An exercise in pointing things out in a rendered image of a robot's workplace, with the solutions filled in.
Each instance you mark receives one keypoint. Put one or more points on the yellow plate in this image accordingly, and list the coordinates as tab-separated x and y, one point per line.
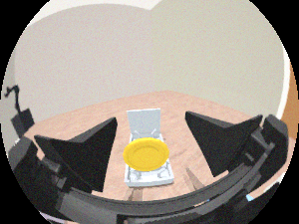
146	154

